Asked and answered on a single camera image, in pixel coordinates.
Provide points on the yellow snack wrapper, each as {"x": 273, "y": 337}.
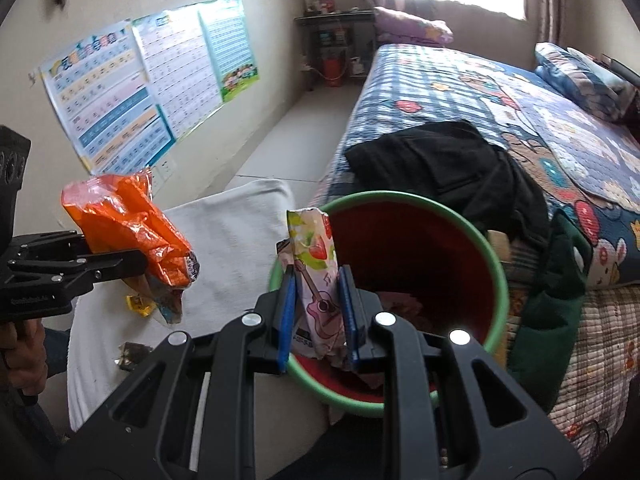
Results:
{"x": 140, "y": 305}

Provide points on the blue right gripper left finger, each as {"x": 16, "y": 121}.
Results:
{"x": 286, "y": 306}

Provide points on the dark cigarette pack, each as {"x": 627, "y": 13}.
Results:
{"x": 131, "y": 354}

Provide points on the pink quilted bed sheet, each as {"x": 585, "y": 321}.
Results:
{"x": 593, "y": 396}

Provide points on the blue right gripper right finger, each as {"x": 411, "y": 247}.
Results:
{"x": 350, "y": 328}

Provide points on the green bordered wall poster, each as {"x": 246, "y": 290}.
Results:
{"x": 226, "y": 36}

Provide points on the white wall socket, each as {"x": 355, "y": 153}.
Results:
{"x": 161, "y": 172}

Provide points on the white chart wall poster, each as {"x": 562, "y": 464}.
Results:
{"x": 179, "y": 67}

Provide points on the red container under shelf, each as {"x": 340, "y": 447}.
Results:
{"x": 333, "y": 71}

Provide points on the white towel mat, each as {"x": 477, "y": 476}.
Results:
{"x": 234, "y": 235}

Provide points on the orange plastic snack bag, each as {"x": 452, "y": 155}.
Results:
{"x": 117, "y": 213}

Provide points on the red bin with green rim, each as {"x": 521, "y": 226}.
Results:
{"x": 426, "y": 263}

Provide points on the black garment on bed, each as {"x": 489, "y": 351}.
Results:
{"x": 452, "y": 164}

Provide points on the blue patterned pillow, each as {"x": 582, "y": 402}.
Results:
{"x": 588, "y": 84}

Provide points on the person's left hand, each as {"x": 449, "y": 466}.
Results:
{"x": 25, "y": 356}

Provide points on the strawberry guitar snack wrapper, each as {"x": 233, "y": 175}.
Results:
{"x": 318, "y": 331}

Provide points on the dark shelf unit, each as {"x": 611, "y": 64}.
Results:
{"x": 347, "y": 34}

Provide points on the blue plaid cartoon quilt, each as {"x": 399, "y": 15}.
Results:
{"x": 585, "y": 166}

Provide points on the purple pillow by window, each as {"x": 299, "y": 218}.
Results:
{"x": 399, "y": 27}

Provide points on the window curtain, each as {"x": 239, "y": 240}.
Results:
{"x": 547, "y": 0}

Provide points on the pinyin wall poster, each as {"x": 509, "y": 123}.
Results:
{"x": 101, "y": 93}

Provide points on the dark green garment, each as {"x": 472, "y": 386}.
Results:
{"x": 545, "y": 339}

